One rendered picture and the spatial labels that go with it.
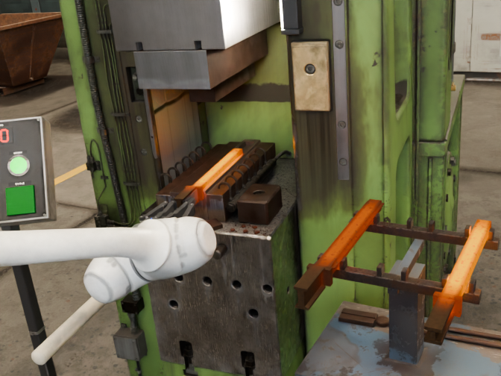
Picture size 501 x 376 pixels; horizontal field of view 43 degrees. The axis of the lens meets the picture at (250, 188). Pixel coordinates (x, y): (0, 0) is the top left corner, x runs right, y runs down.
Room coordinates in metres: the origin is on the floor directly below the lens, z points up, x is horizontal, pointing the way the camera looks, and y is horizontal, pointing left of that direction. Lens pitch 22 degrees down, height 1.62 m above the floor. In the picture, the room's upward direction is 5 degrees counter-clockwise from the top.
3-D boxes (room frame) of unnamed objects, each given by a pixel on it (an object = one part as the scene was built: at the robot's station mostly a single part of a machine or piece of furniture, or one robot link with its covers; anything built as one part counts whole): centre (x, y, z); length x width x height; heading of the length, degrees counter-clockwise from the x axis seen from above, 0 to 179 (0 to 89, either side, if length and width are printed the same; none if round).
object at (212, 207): (1.73, 0.08, 0.96); 0.42 x 0.20 x 0.09; 157
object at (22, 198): (1.56, 0.61, 1.01); 0.07 x 0.05 x 0.07; 92
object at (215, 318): (1.72, 0.03, 0.69); 0.56 x 0.38 x 0.45; 157
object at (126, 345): (1.79, 0.45, 0.36); 0.09 x 0.07 x 0.12; 67
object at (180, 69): (1.73, 0.08, 1.32); 0.42 x 0.20 x 0.10; 157
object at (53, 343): (1.59, 0.52, 0.62); 0.44 x 0.05 x 0.05; 157
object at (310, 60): (1.54, -0.18, 1.27); 0.09 x 0.02 x 0.17; 67
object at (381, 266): (1.11, -0.30, 1.01); 0.23 x 0.06 x 0.02; 150
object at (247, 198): (1.52, -0.02, 0.95); 0.12 x 0.08 x 0.06; 157
